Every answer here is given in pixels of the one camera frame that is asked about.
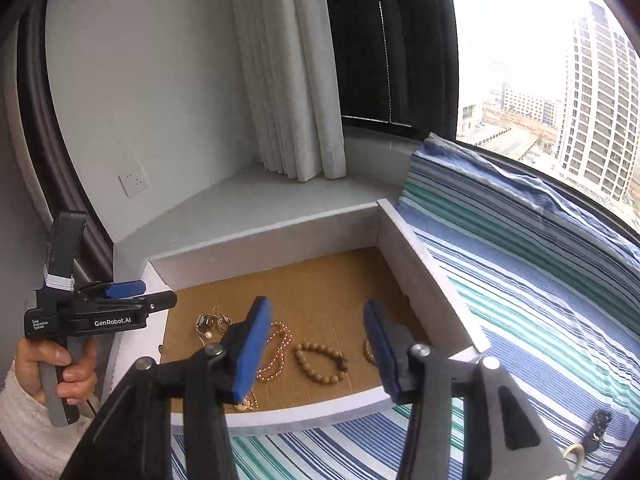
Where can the person's left hand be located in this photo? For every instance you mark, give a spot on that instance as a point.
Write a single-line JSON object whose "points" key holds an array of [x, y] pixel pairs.
{"points": [[78, 374]]}

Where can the white cardboard box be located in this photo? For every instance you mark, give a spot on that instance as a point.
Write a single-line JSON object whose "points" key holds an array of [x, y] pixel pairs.
{"points": [[318, 272]]}

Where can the pale green jade bangle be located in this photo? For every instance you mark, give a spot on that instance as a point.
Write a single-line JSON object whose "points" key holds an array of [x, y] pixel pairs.
{"points": [[574, 455]]}

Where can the white wall socket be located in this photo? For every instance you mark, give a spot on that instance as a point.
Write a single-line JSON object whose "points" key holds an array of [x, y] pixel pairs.
{"points": [[133, 180]]}

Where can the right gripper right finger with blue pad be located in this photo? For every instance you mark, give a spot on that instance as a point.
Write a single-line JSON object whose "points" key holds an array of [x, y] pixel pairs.
{"points": [[423, 377]]}

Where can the left white fleece sleeve forearm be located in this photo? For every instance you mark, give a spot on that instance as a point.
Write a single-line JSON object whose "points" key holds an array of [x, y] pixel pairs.
{"points": [[41, 448]]}

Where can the gold woven bangle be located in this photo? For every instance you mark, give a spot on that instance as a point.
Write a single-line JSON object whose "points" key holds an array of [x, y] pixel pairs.
{"points": [[367, 351]]}

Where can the striped blue green bedsheet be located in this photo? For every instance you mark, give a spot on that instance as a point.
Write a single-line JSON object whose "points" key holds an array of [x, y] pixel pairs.
{"points": [[555, 291]]}

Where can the silver earrings cluster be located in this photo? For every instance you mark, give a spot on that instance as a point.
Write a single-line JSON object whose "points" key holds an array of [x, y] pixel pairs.
{"points": [[209, 325]]}

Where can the white curtain left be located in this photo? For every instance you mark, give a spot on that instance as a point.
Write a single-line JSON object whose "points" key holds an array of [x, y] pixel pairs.
{"points": [[290, 74]]}

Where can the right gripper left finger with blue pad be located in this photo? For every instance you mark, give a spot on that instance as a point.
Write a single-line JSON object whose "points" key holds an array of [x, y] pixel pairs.
{"points": [[217, 375]]}

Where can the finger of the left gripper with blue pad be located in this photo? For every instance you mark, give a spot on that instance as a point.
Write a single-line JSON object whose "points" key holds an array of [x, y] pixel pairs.
{"points": [[144, 304], [95, 291]]}

